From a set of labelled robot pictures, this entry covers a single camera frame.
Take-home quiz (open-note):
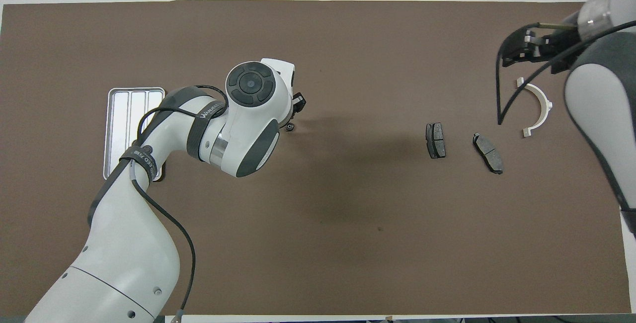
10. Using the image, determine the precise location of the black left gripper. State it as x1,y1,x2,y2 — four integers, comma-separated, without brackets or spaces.
288,72,307,121

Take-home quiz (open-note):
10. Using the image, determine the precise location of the white curved plastic bracket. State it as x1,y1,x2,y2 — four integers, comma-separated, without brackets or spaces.
516,78,553,138

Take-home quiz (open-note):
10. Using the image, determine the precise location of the long grey brake pad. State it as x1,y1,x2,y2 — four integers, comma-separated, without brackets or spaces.
473,133,504,175

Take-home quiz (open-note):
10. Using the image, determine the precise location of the short grey brake pad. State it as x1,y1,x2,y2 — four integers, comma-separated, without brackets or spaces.
426,122,446,159

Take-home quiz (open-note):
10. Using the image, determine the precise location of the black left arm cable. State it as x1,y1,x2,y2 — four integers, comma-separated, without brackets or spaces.
130,84,229,314

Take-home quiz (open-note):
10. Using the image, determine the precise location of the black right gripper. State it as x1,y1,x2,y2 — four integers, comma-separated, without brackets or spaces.
503,25,584,73

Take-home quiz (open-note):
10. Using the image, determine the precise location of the brown table mat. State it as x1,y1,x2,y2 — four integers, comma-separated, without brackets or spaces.
0,0,632,316

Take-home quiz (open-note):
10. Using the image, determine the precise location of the silver metal tray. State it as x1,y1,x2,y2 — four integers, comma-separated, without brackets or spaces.
103,87,166,182

